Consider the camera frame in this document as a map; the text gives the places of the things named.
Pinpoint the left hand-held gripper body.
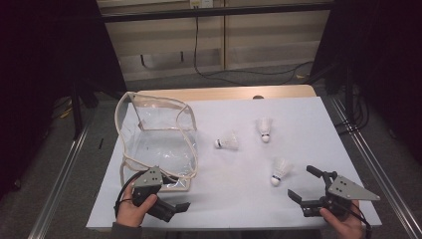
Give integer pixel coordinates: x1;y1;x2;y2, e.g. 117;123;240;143
131;166;177;223

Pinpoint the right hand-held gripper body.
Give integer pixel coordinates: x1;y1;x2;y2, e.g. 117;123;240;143
300;175;381;218

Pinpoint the clear plastic bag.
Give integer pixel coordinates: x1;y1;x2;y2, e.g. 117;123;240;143
113;91;200;193

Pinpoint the white shuttlecock with blue band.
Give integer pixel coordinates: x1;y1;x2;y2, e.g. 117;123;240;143
270;157;295;187
213;130;240;151
256;117;274;143

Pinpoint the person's right hand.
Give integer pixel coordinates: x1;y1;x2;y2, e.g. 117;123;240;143
319;200;366;239

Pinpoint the person's left hand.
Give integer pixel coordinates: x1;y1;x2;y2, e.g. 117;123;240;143
115;194;158;228

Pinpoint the white table mat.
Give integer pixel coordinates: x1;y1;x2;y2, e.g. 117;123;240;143
86;96;382;231

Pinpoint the black metal stand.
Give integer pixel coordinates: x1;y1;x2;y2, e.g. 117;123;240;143
342;66;356;123
71;78;101;140

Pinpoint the black curtain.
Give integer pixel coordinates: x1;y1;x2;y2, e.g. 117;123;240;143
0;0;127;200
310;0;422;163

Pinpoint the wooden counter with dark edge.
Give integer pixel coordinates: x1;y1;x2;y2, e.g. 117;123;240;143
101;0;334;24

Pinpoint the left hand-held gripper black cable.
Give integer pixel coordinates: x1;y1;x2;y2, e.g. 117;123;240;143
113;170;147;217

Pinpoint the hand-held gripper black cable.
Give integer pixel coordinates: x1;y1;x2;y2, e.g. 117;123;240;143
342;198;373;239
113;170;147;217

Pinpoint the aluminium floor rail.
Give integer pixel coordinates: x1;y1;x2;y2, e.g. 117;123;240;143
329;98;422;239
28;123;93;239

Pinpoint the right hand-held gripper black cable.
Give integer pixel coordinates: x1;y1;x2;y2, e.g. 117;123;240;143
342;198;373;239

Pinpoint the bundle of black cables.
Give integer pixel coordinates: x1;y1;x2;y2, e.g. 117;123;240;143
334;94;370;133

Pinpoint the long black power cable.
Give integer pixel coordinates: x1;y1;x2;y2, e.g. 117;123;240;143
193;15;315;87

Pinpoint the white wall outlet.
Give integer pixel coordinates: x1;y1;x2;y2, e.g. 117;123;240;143
189;0;214;9

